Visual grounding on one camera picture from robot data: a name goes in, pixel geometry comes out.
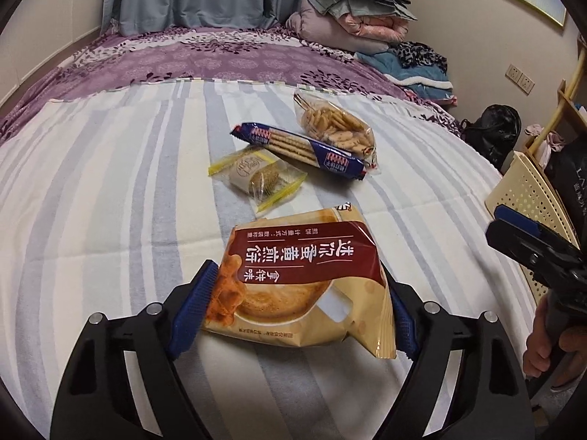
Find person's right hand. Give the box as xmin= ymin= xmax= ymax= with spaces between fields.
xmin=522 ymin=290 xmax=587 ymax=395

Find pink folded clothes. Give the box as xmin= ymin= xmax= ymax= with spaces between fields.
xmin=524 ymin=124 xmax=566 ymax=152

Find beige red cookie bag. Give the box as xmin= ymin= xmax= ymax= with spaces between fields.
xmin=203 ymin=203 xmax=396 ymax=360

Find blue teal blanket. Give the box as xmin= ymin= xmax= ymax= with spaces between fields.
xmin=354 ymin=52 xmax=457 ymax=106

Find clear yellow pastry packet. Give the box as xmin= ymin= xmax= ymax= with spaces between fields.
xmin=208 ymin=145 xmax=307 ymax=217

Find wooden shelf unit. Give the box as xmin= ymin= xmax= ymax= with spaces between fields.
xmin=524 ymin=35 xmax=586 ymax=170

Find folded quilts pile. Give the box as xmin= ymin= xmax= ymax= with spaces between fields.
xmin=285 ymin=0 xmax=417 ymax=55

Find purple floral bedsheet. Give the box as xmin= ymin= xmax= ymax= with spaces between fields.
xmin=1 ymin=26 xmax=461 ymax=142

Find blue cracker sleeve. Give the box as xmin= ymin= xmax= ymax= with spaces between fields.
xmin=231 ymin=122 xmax=367 ymax=181

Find black backpack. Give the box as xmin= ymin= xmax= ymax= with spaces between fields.
xmin=462 ymin=104 xmax=521 ymax=171

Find cream perforated plastic basket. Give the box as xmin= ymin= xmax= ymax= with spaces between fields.
xmin=484 ymin=150 xmax=581 ymax=306

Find leopard print cloth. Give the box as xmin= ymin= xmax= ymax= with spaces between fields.
xmin=391 ymin=41 xmax=448 ymax=73

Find white wardrobe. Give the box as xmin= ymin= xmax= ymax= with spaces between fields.
xmin=1 ymin=0 xmax=102 ymax=101

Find wall power socket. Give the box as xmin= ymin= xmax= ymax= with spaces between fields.
xmin=506 ymin=65 xmax=535 ymax=95

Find black LANWEI shopping bag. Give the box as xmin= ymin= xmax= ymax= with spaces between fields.
xmin=545 ymin=134 xmax=586 ymax=249

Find clear bag of biscuits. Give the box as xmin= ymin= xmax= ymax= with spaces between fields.
xmin=293 ymin=89 xmax=378 ymax=170

